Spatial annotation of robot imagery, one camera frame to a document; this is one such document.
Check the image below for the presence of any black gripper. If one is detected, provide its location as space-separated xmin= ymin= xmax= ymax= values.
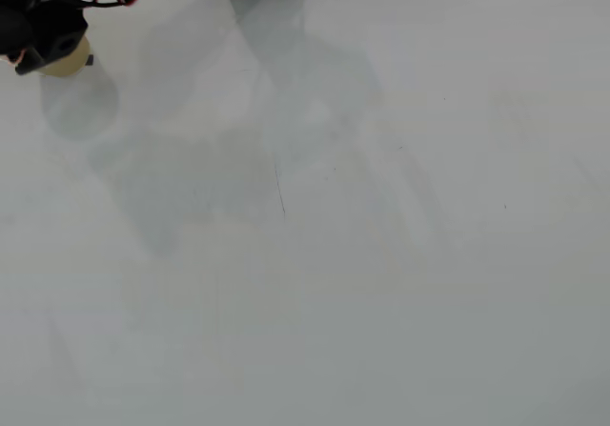
xmin=0 ymin=0 xmax=91 ymax=77

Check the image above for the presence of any beige paper cup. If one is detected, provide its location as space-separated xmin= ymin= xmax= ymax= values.
xmin=36 ymin=34 xmax=92 ymax=79

